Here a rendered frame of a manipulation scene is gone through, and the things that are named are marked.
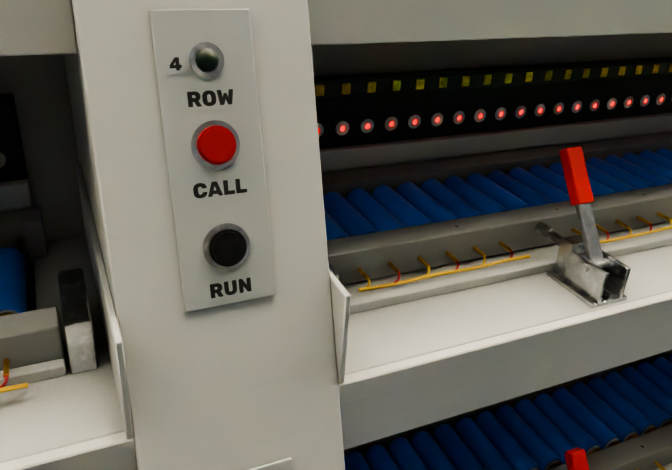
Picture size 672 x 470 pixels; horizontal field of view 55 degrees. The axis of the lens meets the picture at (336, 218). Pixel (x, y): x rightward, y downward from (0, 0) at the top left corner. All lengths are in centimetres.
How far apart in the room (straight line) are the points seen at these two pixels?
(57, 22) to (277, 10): 9
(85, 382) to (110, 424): 3
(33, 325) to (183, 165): 11
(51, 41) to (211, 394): 16
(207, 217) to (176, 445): 10
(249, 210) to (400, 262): 14
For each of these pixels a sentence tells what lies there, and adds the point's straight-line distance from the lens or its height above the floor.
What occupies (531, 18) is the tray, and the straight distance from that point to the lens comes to 37.
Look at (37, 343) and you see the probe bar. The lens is 33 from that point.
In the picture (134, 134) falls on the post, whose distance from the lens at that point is 27.
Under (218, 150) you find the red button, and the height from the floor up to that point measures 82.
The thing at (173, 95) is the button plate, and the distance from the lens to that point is 27.
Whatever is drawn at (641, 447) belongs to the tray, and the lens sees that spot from 59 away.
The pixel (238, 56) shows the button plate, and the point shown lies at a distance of 27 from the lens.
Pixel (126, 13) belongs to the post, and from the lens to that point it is 27.
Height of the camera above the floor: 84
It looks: 10 degrees down
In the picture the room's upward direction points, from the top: 4 degrees counter-clockwise
